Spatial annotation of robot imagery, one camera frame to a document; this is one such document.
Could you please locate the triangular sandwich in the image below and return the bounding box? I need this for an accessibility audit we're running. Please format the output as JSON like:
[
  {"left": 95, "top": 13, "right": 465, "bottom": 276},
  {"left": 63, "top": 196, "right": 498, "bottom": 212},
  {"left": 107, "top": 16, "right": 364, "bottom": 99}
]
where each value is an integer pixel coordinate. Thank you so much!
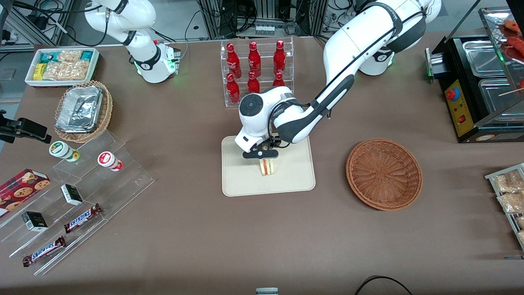
[{"left": 258, "top": 158, "right": 276, "bottom": 177}]

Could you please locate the beige plastic tray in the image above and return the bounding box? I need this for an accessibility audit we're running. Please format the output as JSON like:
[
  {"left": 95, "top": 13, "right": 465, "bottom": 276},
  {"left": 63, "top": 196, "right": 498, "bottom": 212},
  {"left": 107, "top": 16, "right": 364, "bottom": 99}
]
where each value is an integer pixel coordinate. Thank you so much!
[{"left": 221, "top": 135, "right": 316, "bottom": 197}]

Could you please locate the brown round wicker basket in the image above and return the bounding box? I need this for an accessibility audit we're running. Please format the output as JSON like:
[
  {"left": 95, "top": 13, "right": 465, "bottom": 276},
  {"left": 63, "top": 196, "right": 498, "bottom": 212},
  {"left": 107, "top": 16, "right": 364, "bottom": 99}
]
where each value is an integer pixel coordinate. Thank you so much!
[{"left": 346, "top": 138, "right": 423, "bottom": 211}]

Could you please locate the light oval wicker basket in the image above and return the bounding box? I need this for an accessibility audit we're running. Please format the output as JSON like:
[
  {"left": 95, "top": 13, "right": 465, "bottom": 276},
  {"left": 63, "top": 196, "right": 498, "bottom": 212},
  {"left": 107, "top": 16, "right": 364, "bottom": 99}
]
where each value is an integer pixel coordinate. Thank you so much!
[{"left": 54, "top": 80, "right": 114, "bottom": 144}]

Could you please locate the tray of packaged snacks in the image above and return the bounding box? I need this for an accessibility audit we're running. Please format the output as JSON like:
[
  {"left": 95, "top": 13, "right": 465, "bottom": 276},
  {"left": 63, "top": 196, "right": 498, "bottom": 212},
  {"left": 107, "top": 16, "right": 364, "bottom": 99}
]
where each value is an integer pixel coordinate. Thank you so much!
[{"left": 485, "top": 163, "right": 524, "bottom": 251}]

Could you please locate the clear acrylic bottle rack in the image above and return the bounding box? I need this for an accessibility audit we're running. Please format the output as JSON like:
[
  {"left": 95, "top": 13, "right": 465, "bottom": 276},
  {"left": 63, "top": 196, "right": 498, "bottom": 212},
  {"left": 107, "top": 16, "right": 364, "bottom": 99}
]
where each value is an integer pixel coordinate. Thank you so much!
[{"left": 220, "top": 36, "right": 295, "bottom": 108}]

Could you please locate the clear acrylic step display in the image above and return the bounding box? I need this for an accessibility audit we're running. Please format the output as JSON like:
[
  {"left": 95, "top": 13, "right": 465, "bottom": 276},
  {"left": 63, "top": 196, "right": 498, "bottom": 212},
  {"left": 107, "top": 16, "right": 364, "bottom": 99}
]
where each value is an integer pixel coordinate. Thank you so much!
[{"left": 0, "top": 130, "right": 156, "bottom": 276}]

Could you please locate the red lid yogurt cup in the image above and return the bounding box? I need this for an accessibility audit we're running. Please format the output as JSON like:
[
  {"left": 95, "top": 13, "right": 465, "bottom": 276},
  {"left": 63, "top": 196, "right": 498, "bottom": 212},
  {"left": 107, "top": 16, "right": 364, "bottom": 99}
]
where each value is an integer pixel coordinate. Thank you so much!
[{"left": 97, "top": 151, "right": 124, "bottom": 172}]

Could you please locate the aluminium foil container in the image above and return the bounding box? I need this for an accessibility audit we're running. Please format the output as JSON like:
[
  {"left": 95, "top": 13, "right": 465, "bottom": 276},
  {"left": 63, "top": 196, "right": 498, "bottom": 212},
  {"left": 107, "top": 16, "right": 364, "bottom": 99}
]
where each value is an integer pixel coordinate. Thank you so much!
[{"left": 55, "top": 86, "right": 103, "bottom": 134}]

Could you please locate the snickers chocolate bar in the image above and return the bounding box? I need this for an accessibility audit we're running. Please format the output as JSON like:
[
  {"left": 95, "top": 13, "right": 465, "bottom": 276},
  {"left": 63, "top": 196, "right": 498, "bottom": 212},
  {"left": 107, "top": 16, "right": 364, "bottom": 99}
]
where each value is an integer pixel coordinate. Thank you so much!
[
  {"left": 63, "top": 203, "right": 103, "bottom": 234},
  {"left": 22, "top": 236, "right": 67, "bottom": 268}
]

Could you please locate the small black carton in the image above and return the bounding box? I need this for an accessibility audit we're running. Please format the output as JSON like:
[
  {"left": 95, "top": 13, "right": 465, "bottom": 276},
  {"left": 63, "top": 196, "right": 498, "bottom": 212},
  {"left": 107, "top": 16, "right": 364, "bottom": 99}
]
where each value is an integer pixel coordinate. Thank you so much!
[
  {"left": 21, "top": 211, "right": 49, "bottom": 232},
  {"left": 60, "top": 184, "right": 84, "bottom": 206}
]

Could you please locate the black food warmer machine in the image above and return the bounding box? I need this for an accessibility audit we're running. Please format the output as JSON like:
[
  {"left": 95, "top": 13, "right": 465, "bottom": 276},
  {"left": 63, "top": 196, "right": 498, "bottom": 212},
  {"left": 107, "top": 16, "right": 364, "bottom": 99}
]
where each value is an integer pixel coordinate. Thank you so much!
[{"left": 425, "top": 6, "right": 524, "bottom": 143}]

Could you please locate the green lid yogurt cup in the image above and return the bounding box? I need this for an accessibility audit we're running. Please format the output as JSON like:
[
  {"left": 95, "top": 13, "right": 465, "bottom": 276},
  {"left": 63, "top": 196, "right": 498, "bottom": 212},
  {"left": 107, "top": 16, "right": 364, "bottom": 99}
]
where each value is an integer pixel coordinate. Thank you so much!
[{"left": 49, "top": 141, "right": 81, "bottom": 163}]

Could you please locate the clear bag of crackers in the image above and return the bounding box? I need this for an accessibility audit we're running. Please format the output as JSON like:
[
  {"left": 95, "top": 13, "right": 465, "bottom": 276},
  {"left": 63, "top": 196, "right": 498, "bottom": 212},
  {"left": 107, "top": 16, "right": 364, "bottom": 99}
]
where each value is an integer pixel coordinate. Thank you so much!
[{"left": 43, "top": 50, "right": 91, "bottom": 81}]

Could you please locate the clear bag of snacks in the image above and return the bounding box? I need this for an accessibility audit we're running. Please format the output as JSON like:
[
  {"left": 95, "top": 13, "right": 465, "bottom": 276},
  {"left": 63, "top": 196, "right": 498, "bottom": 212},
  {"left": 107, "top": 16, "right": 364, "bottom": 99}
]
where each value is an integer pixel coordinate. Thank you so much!
[
  {"left": 497, "top": 191, "right": 524, "bottom": 214},
  {"left": 493, "top": 171, "right": 524, "bottom": 193}
]

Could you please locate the red cookie box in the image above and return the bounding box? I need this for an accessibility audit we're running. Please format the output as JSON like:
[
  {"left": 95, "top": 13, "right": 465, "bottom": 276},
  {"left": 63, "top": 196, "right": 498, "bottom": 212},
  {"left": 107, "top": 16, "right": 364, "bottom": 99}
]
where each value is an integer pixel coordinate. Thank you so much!
[{"left": 0, "top": 168, "right": 52, "bottom": 218}]

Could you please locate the white rectangular snack bin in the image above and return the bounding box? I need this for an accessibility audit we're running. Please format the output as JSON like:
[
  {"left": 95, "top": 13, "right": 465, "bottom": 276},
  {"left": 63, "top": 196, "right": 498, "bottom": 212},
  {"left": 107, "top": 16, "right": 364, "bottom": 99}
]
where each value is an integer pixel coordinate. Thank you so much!
[{"left": 25, "top": 47, "right": 101, "bottom": 88}]

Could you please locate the black cable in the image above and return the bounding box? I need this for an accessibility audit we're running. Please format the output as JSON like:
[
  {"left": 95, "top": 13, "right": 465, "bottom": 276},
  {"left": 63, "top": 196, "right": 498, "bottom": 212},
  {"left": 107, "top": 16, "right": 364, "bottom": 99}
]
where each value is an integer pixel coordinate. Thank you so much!
[{"left": 354, "top": 275, "right": 414, "bottom": 295}]

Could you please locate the aluminium frame equipment rack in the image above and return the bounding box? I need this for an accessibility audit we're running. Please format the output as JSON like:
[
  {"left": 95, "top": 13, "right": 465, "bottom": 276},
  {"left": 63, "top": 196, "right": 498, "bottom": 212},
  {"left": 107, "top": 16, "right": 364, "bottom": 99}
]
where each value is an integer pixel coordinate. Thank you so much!
[{"left": 0, "top": 0, "right": 76, "bottom": 46}]

